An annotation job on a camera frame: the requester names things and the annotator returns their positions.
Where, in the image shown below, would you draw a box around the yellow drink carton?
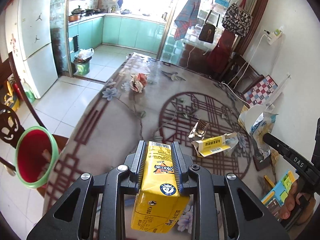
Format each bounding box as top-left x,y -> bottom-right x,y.
131,141 -> 190,233

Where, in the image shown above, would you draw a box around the crumpled red paper trash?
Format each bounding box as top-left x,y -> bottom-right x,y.
130,73 -> 148,93

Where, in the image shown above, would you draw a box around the green kitchen trash bin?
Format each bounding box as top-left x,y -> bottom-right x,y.
73,48 -> 94,76

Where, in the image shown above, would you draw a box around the teal kitchen cabinets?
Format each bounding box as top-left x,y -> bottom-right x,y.
68,15 -> 165,54

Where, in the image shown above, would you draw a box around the colourful toy box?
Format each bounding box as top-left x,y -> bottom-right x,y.
261,170 -> 296,220

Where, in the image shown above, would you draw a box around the blue white tissue pack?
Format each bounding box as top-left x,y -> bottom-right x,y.
249,112 -> 277,162

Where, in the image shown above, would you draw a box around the open yellow medicine box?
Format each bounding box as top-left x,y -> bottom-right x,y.
191,132 -> 239,158

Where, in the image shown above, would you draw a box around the white paper cup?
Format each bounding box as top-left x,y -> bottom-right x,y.
244,105 -> 267,134

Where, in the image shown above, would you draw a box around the checkered red blue cushion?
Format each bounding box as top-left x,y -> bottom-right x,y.
244,75 -> 278,106

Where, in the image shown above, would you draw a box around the red bin with green rim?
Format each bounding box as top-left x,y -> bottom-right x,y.
15,126 -> 60,189

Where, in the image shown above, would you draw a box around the dark carved wooden chair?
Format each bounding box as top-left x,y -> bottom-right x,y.
1,53 -> 68,198

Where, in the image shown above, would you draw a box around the white power strip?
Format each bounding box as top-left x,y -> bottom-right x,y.
264,29 -> 283,45

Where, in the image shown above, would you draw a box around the green detergent bottle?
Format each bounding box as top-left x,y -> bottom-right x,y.
22,80 -> 36,103

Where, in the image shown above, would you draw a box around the black white patterned bag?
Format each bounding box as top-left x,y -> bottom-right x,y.
222,3 -> 253,37

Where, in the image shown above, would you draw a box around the dark brown handbag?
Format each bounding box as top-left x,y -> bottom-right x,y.
198,9 -> 220,44

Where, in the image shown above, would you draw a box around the plaid hanging shirt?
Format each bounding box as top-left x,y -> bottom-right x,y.
174,0 -> 201,41

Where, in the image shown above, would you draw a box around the white refrigerator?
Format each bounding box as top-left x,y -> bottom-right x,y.
5,0 -> 58,99

